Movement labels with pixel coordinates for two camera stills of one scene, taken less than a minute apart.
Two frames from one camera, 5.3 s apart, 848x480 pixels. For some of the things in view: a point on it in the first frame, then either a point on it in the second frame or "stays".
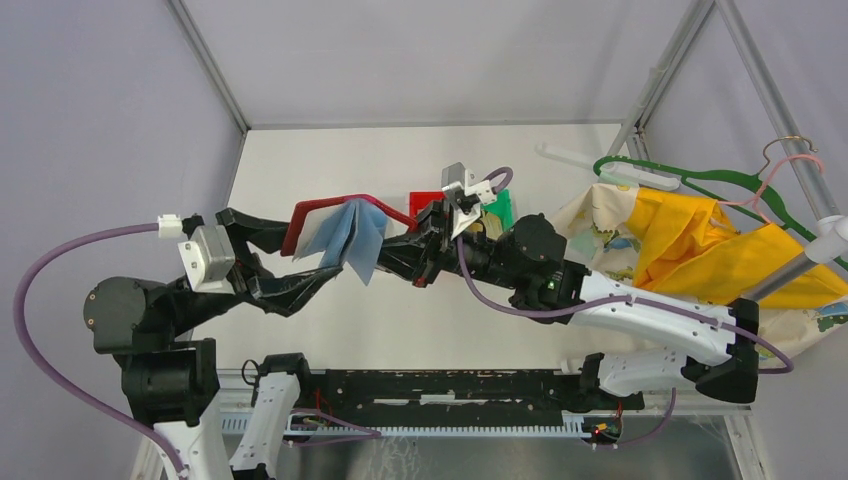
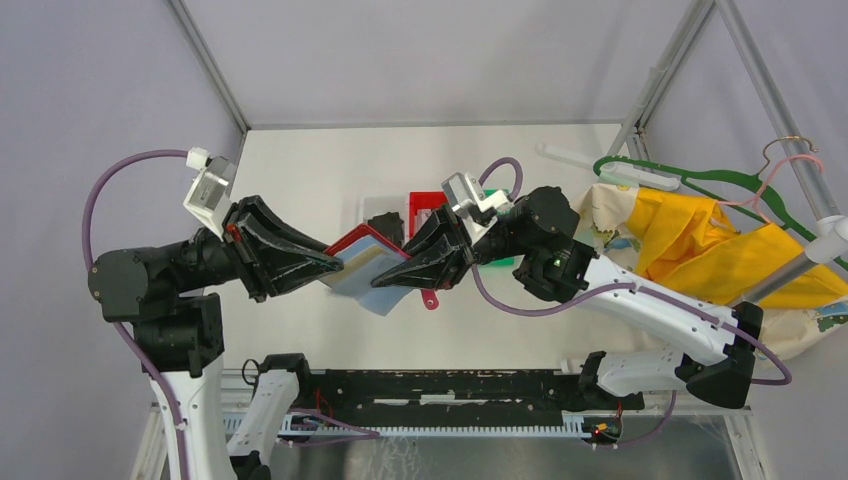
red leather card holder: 397,221 to 365,253
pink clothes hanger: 767,180 stays
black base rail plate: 365,399 stays
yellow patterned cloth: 645,240 stays
